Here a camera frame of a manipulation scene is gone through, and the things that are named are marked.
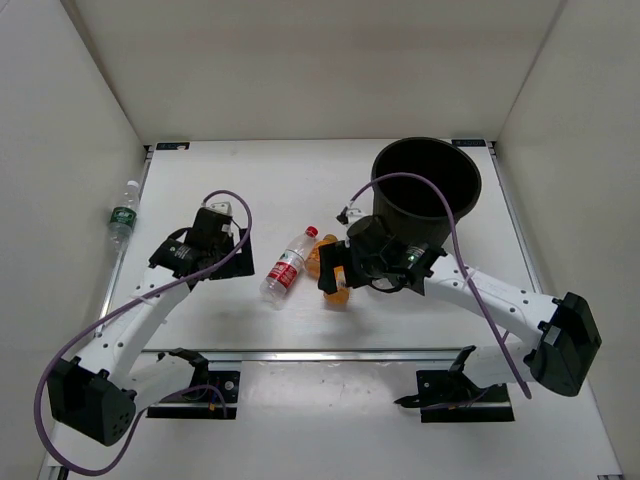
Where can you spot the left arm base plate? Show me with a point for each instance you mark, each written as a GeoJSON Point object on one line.
{"type": "Point", "coordinates": [203, 404]}

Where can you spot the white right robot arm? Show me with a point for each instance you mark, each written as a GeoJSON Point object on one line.
{"type": "Point", "coordinates": [557, 338]}

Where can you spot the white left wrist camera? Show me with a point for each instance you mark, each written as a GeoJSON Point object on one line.
{"type": "Point", "coordinates": [221, 207]}

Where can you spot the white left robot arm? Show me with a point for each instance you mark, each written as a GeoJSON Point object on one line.
{"type": "Point", "coordinates": [99, 391]}

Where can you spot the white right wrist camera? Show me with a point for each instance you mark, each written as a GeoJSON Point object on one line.
{"type": "Point", "coordinates": [349, 215]}

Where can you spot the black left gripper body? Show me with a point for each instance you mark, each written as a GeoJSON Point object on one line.
{"type": "Point", "coordinates": [227, 245]}

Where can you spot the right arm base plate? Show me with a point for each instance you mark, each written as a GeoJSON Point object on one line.
{"type": "Point", "coordinates": [446, 402]}

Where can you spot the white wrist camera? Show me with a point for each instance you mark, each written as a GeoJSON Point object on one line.
{"type": "Point", "coordinates": [221, 207]}
{"type": "Point", "coordinates": [349, 215]}

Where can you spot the black plastic bin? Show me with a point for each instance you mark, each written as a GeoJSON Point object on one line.
{"type": "Point", "coordinates": [411, 209]}

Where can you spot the red label plastic bottle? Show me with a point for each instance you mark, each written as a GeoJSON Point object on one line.
{"type": "Point", "coordinates": [282, 276]}

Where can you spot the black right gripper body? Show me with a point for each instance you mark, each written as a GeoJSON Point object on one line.
{"type": "Point", "coordinates": [363, 267]}

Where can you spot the green label water bottle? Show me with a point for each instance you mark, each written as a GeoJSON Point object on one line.
{"type": "Point", "coordinates": [124, 216]}

